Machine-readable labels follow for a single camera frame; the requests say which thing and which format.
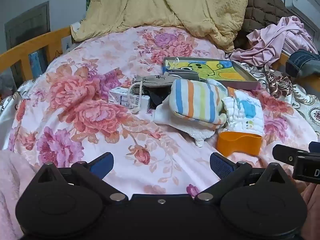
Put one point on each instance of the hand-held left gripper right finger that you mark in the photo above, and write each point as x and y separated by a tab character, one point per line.
220	164

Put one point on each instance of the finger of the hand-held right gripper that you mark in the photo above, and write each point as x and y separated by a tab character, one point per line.
315	147
285	154

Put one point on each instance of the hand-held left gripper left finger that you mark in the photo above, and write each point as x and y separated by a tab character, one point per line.
103	165

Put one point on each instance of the white gauze cloth blue print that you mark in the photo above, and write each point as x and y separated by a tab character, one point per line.
247	110

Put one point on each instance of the striped cloth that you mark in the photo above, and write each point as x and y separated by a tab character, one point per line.
195	100

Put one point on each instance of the grey box with cartoon picture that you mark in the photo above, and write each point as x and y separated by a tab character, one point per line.
225	72

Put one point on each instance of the person's right hand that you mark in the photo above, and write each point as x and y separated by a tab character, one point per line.
313	210

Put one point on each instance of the orange plastic cup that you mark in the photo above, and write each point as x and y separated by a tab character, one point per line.
240	145

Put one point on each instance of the pink floral bedspread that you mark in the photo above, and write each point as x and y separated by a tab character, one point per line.
87	105

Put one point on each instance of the white and blue carton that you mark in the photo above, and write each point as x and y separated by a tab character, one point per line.
120	97

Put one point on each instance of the blue jeans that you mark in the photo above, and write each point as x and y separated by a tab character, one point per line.
302	62

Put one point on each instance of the black cloth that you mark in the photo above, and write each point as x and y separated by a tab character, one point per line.
157	98

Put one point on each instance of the pink fluffy blanket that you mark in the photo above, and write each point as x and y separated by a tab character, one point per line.
10	192

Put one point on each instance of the pink garment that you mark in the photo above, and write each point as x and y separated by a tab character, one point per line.
275	42

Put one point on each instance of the blue printed board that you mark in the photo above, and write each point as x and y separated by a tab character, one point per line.
35	63

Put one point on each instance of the white air conditioner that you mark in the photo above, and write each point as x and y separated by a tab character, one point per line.
300	0

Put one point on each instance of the brown quilted blanket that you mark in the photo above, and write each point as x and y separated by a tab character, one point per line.
265	7

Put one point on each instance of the yellow quilt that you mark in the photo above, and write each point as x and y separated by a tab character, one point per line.
150	5

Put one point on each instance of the wooden bed rail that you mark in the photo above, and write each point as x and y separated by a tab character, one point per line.
25	47
280	62

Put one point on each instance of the grey wall panel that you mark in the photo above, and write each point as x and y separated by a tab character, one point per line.
25	27

